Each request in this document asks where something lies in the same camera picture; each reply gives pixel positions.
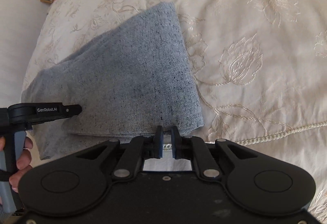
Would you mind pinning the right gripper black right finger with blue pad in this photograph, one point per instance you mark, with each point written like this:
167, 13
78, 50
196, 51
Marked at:
195, 150

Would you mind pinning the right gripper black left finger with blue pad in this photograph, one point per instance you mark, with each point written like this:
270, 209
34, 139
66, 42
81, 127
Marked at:
140, 149

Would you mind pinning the cream embroidered bedspread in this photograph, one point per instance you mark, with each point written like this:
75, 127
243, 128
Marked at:
259, 66

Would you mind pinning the white bedside table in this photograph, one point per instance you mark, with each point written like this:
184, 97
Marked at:
46, 6

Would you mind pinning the grey-blue speckled pants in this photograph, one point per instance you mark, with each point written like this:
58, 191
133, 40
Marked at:
128, 81

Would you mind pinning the person's left hand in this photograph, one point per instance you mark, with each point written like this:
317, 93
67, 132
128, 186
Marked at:
23, 165

